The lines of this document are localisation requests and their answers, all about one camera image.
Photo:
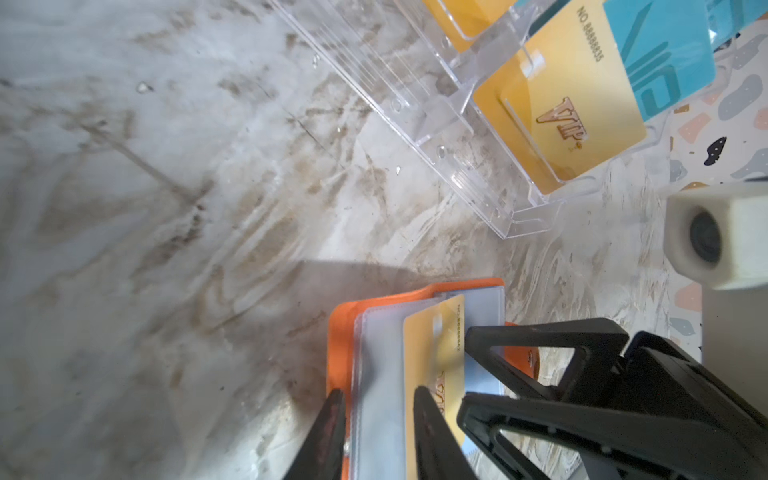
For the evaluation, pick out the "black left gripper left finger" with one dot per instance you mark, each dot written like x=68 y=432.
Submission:
x=321 y=455

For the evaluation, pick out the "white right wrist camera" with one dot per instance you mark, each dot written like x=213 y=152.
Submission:
x=716 y=236

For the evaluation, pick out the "clear acrylic card display stand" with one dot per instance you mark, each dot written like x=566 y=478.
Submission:
x=394 y=54

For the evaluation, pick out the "orange card holder wallet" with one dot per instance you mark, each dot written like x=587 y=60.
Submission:
x=380 y=350

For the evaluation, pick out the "teal VIP card right lower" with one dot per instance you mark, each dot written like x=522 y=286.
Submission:
x=665 y=48

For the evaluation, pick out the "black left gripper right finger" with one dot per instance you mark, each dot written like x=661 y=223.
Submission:
x=438 y=455

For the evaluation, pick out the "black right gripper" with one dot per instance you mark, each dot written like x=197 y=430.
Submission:
x=697 y=427

